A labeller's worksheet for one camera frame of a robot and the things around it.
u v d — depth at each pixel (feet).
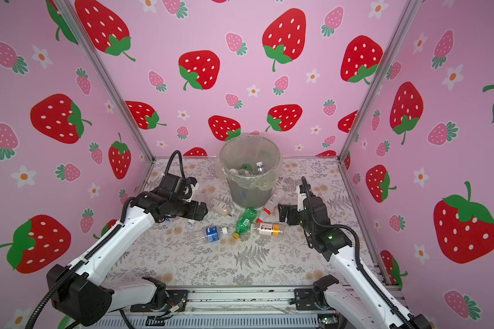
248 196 2.98
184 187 2.13
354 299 1.84
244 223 2.89
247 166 3.42
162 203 1.79
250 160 3.28
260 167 3.32
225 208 3.11
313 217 1.81
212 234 2.81
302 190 2.17
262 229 2.85
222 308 2.40
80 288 1.24
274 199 3.19
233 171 2.74
